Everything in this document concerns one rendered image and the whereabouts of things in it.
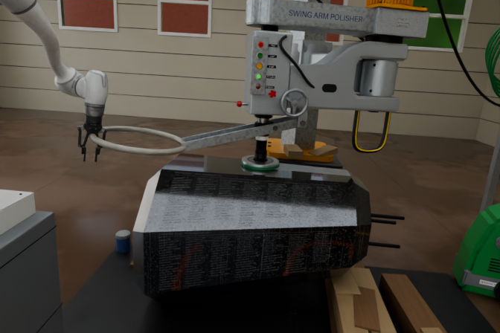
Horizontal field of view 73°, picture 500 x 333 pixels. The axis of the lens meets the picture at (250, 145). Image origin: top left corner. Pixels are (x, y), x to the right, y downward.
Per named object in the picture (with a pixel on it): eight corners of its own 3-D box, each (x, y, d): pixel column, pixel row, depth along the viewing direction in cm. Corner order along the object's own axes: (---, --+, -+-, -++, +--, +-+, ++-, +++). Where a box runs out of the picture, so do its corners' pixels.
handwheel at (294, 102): (301, 115, 185) (303, 87, 181) (307, 118, 175) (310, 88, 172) (274, 114, 182) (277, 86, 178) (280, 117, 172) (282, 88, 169)
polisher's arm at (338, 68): (376, 124, 214) (389, 42, 202) (399, 131, 192) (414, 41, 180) (263, 120, 199) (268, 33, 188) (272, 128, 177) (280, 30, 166)
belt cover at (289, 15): (396, 46, 206) (401, 17, 202) (425, 44, 182) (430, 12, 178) (240, 34, 187) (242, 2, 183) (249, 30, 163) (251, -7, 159)
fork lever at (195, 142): (298, 120, 203) (297, 112, 201) (309, 126, 184) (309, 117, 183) (183, 145, 193) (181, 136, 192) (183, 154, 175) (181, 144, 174)
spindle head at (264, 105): (301, 115, 204) (309, 37, 193) (315, 122, 183) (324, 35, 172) (242, 113, 197) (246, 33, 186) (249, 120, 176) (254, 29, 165)
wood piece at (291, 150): (283, 150, 247) (283, 143, 246) (296, 151, 248) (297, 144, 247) (288, 158, 228) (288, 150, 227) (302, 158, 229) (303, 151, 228)
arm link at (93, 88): (111, 105, 167) (91, 99, 171) (114, 73, 163) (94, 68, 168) (94, 105, 157) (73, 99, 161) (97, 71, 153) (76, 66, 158)
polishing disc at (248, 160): (283, 167, 186) (283, 165, 186) (244, 167, 182) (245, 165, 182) (274, 157, 206) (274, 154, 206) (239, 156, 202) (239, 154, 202)
